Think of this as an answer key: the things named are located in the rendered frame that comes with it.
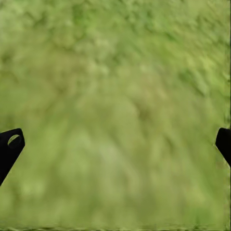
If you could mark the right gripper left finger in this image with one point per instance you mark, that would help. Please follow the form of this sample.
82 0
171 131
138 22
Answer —
11 144

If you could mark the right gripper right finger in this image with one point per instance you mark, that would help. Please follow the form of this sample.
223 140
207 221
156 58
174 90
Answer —
223 143

